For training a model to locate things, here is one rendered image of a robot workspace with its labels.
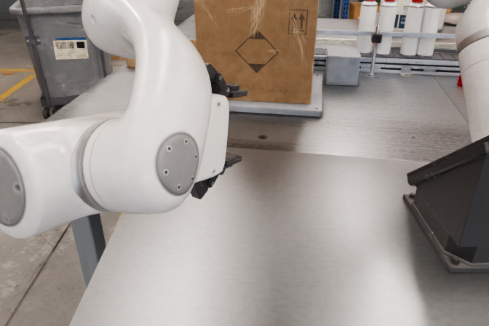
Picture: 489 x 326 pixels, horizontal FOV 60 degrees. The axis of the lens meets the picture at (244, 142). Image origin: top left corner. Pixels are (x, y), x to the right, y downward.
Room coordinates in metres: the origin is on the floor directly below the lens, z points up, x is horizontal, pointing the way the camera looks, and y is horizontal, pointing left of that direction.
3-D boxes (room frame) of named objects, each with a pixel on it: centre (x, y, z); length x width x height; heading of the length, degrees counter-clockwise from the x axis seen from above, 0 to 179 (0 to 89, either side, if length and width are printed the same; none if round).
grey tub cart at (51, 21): (3.16, 1.29, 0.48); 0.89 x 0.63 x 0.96; 17
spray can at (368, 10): (1.42, -0.40, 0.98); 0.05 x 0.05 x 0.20
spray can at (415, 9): (1.39, -0.55, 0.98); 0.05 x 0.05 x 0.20
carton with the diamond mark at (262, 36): (1.16, -0.04, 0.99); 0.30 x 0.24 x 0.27; 82
